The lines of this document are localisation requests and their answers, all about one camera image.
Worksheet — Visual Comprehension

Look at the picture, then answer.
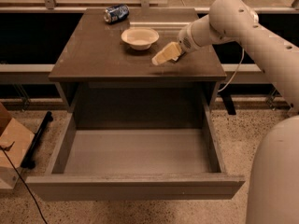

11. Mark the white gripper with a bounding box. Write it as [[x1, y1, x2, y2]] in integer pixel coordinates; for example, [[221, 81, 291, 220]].
[[151, 26, 200, 65]]

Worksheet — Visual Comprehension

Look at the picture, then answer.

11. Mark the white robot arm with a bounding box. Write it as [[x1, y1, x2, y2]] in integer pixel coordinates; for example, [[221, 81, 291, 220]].
[[152, 0, 299, 224]]

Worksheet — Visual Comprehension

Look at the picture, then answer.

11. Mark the grey cabinet with top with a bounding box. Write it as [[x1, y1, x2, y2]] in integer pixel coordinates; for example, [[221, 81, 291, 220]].
[[48, 7, 228, 130]]

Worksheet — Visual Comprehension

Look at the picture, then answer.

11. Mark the open grey top drawer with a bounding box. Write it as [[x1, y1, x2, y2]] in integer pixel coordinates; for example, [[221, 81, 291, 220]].
[[27, 84, 245, 201]]

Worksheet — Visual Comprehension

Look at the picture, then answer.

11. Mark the white paper bowl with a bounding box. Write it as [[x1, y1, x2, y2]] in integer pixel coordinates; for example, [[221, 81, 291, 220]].
[[121, 27, 159, 50]]

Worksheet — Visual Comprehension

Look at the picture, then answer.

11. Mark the blue soda can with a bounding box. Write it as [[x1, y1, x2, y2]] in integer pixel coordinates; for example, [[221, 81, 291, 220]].
[[104, 4, 130, 24]]

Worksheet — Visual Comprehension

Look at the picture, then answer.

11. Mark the cardboard box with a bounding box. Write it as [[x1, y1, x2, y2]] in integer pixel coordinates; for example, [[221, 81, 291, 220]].
[[0, 103, 35, 192]]

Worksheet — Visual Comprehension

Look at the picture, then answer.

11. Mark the black bar on floor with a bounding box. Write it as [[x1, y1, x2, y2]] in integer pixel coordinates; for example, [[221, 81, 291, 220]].
[[21, 111, 53, 169]]

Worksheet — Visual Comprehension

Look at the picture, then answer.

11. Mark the white hanging cable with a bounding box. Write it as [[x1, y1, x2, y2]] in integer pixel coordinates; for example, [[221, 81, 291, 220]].
[[217, 47, 246, 94]]

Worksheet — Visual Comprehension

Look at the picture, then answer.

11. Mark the black cable on floor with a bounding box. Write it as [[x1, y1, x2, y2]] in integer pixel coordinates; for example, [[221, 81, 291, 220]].
[[0, 147, 48, 224]]

